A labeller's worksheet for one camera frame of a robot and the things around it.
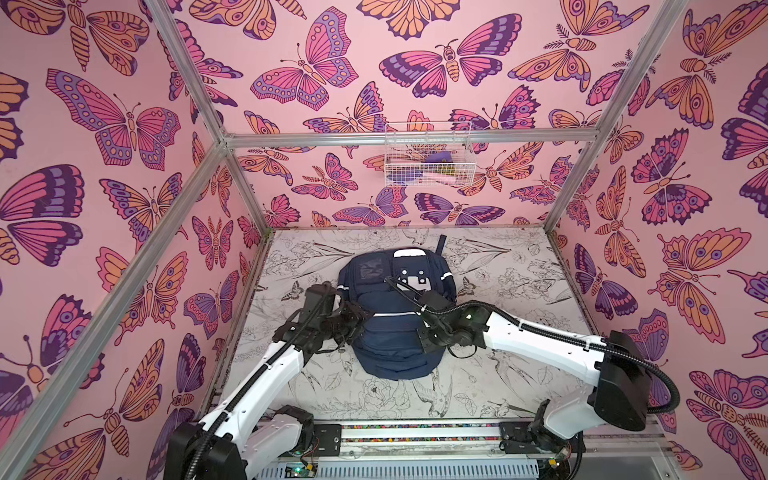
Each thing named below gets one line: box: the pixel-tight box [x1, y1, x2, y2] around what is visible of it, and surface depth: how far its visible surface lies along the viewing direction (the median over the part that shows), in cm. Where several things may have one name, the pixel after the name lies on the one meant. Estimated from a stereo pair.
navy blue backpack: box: [337, 235, 457, 380], surface depth 96 cm
